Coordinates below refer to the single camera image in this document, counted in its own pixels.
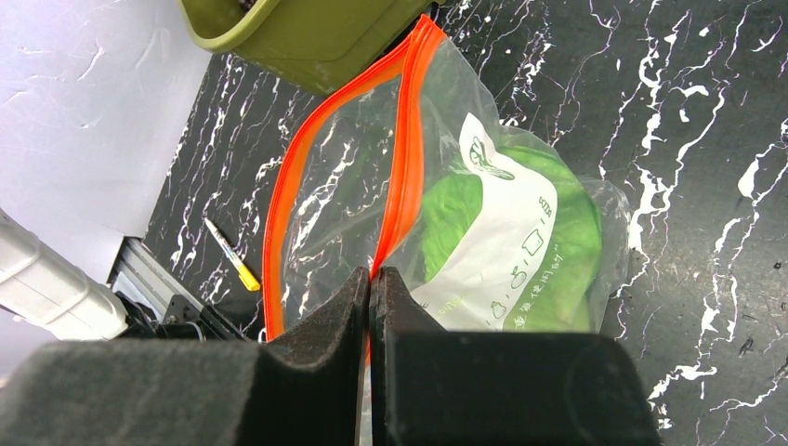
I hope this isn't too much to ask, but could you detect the white pen yellow cap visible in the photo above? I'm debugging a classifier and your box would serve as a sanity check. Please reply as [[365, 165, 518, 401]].
[[204, 217, 260, 292]]

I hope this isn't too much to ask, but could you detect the clear zip bag orange zipper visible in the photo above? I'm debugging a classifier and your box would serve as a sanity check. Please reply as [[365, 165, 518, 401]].
[[262, 17, 629, 339]]

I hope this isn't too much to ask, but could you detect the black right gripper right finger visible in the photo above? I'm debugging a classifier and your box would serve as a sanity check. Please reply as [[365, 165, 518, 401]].
[[370, 267, 661, 445]]

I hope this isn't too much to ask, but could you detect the olive green plastic bin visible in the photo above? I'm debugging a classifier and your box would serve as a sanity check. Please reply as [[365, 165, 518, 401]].
[[178, 0, 435, 94]]

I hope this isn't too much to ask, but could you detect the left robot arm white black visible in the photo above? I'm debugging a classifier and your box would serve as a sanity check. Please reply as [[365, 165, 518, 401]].
[[1, 213, 128, 341]]

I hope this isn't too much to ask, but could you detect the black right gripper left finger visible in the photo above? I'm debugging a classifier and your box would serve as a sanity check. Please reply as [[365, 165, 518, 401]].
[[1, 268, 370, 445]]

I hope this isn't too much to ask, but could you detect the aluminium frame rail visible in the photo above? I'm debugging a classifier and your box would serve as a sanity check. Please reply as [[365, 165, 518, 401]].
[[110, 237, 204, 317]]

